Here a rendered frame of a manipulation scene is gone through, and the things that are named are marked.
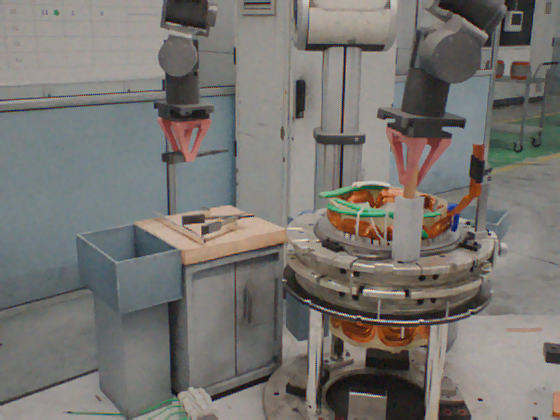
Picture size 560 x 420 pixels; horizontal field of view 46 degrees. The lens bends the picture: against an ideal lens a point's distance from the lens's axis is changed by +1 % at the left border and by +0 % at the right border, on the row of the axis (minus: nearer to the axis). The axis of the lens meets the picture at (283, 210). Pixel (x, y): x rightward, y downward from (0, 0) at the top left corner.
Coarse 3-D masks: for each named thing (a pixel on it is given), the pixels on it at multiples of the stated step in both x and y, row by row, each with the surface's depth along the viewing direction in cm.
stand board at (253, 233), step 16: (224, 208) 126; (144, 224) 115; (160, 224) 115; (240, 224) 116; (256, 224) 116; (272, 224) 116; (176, 240) 107; (192, 240) 107; (208, 240) 107; (224, 240) 107; (240, 240) 108; (256, 240) 110; (272, 240) 112; (192, 256) 103; (208, 256) 105
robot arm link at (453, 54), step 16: (432, 0) 80; (448, 16) 77; (496, 16) 81; (448, 32) 75; (464, 32) 73; (480, 32) 74; (432, 48) 74; (448, 48) 74; (464, 48) 74; (480, 48) 74; (432, 64) 74; (448, 64) 74; (464, 64) 74; (448, 80) 75; (464, 80) 75
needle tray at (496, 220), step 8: (472, 208) 130; (488, 208) 129; (464, 216) 131; (472, 216) 130; (488, 216) 129; (496, 216) 128; (504, 216) 123; (472, 224) 120; (488, 224) 119; (496, 224) 118; (504, 224) 124; (496, 232) 118; (504, 232) 125; (448, 328) 129; (456, 328) 135; (448, 336) 130; (456, 336) 136; (448, 344) 131
